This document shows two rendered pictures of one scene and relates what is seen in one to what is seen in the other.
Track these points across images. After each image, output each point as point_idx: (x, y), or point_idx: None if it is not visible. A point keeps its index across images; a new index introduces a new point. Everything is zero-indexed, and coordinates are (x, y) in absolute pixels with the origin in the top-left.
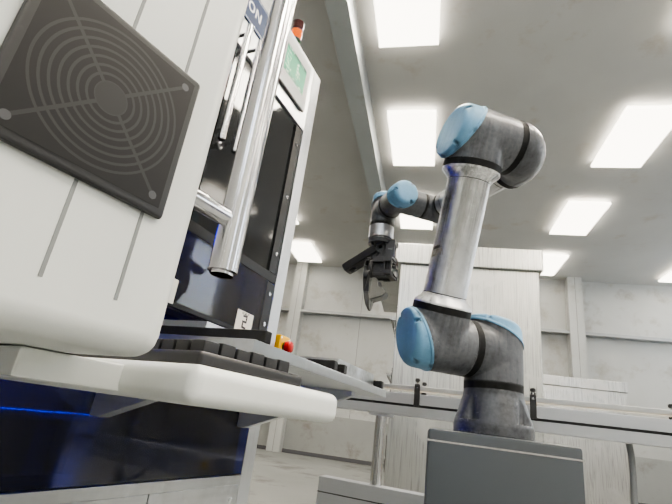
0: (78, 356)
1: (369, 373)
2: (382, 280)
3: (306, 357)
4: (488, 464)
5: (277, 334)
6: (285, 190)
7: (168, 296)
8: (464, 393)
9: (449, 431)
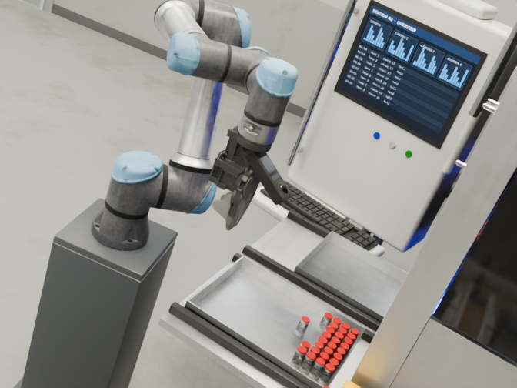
0: (305, 191)
1: (196, 293)
2: (227, 188)
3: (271, 273)
4: None
5: (354, 383)
6: None
7: (290, 168)
8: (148, 216)
9: (167, 227)
